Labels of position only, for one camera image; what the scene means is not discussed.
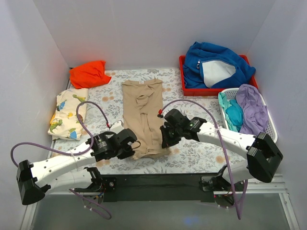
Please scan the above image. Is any beige t shirt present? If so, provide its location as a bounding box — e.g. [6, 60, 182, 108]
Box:
[122, 79, 170, 160]

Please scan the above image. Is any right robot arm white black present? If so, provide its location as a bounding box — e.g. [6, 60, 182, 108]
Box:
[157, 109, 283, 191]

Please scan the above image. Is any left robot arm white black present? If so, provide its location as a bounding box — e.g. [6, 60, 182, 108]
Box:
[16, 128, 137, 205]

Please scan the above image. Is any floral table cloth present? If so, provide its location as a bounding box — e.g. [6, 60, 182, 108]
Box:
[45, 68, 268, 175]

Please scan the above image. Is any dinosaur print folded t shirt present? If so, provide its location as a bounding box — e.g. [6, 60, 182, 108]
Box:
[48, 88, 88, 140]

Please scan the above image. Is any red plastic tray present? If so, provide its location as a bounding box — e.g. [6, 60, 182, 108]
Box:
[179, 55, 258, 96]

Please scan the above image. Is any teal t shirt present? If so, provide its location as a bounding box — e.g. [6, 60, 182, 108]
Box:
[218, 92, 243, 132]

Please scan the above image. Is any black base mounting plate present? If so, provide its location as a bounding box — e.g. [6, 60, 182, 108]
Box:
[74, 173, 245, 204]

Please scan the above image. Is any blue white hoodie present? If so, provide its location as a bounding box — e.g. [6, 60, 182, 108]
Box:
[182, 42, 256, 89]

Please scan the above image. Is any orange folded t shirt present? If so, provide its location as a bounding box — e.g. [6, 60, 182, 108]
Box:
[69, 60, 111, 89]

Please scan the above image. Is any purple t shirt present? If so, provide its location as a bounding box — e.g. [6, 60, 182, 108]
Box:
[236, 84, 269, 136]

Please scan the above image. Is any white perforated laundry basket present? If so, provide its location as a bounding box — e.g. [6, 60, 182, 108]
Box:
[220, 88, 278, 143]

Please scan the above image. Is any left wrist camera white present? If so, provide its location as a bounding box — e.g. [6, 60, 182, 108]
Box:
[109, 120, 124, 134]

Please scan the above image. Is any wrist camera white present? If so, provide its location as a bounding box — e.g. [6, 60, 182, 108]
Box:
[157, 109, 164, 118]
[109, 120, 124, 134]

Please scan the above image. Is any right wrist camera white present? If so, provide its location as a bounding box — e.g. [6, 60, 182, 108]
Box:
[157, 109, 164, 118]

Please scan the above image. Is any aluminium frame rail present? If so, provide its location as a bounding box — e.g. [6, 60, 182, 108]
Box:
[21, 175, 299, 230]

